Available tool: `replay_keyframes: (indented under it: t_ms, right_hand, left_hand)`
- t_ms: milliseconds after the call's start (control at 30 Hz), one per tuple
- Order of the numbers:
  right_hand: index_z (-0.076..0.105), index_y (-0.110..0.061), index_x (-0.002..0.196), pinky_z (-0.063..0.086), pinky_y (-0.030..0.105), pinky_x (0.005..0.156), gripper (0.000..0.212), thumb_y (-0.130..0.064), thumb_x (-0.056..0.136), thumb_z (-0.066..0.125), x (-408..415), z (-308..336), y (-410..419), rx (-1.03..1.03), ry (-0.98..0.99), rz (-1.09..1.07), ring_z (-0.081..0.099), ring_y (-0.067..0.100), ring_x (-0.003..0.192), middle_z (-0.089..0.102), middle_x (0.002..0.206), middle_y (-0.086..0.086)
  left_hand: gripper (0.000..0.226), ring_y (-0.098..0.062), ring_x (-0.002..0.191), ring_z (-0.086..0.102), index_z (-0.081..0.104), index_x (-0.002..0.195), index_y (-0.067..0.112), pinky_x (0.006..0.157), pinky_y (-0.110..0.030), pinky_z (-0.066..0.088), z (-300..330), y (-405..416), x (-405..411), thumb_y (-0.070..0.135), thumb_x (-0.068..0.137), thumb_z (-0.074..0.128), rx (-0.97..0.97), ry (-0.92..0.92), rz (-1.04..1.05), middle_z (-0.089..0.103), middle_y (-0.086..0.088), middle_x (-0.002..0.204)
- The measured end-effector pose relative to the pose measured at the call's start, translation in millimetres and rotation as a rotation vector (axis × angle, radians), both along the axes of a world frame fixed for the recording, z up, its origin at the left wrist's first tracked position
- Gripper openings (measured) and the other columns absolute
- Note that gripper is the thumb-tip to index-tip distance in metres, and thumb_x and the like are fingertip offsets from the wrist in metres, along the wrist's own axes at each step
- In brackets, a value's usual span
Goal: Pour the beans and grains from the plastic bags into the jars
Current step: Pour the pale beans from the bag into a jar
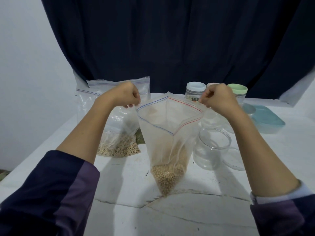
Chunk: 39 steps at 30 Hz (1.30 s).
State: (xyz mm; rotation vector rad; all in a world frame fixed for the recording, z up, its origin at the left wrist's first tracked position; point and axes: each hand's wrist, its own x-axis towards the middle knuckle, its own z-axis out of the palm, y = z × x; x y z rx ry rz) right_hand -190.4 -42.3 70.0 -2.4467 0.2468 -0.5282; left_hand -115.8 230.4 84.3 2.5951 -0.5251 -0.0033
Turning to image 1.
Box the pile of yellow soybeans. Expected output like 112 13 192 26
150 160 188 197

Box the person's right hand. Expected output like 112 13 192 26
199 83 243 121

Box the teal lidded plastic container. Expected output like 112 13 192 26
251 105 286 135

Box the person's right forearm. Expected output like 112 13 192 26
229 108 315 236

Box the dark navy curtain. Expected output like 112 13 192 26
40 0 315 100

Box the clear bag with soybeans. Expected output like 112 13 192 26
135 92 206 197

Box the clear round lid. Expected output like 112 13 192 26
221 147 246 171

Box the transparent jar blue lid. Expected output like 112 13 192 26
185 81 207 102

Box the zip bag of grains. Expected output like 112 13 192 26
75 87 143 158

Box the person's left hand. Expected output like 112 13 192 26
97 81 141 108

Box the transparent jar green lid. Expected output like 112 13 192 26
227 83 248 106

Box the person's left forearm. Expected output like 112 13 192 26
0 96 116 236

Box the clear zip bag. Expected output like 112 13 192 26
74 71 151 101

